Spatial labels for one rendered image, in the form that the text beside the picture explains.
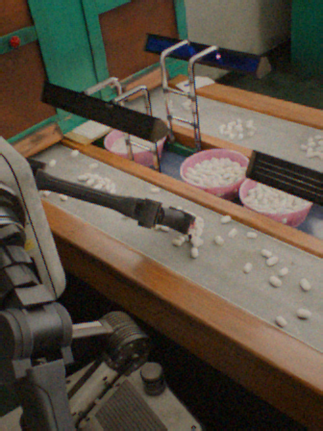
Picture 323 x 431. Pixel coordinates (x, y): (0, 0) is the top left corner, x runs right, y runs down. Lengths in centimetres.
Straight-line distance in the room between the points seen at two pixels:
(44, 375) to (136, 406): 95
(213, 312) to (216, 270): 19
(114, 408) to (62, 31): 150
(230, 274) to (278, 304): 18
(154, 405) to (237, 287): 43
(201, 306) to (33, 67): 127
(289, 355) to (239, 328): 15
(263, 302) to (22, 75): 134
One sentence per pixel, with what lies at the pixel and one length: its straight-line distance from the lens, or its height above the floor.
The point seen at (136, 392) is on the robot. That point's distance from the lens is 173.
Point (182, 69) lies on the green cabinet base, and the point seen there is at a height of 78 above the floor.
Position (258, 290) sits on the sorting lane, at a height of 74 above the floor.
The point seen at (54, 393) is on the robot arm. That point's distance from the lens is 78.
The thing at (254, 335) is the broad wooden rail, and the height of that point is 76.
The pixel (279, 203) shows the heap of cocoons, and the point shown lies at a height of 75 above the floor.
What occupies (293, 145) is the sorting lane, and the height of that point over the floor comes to 74.
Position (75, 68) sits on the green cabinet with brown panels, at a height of 103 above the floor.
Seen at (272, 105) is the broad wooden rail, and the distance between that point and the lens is 250.
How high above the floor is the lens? 187
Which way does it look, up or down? 36 degrees down
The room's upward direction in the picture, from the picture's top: 9 degrees counter-clockwise
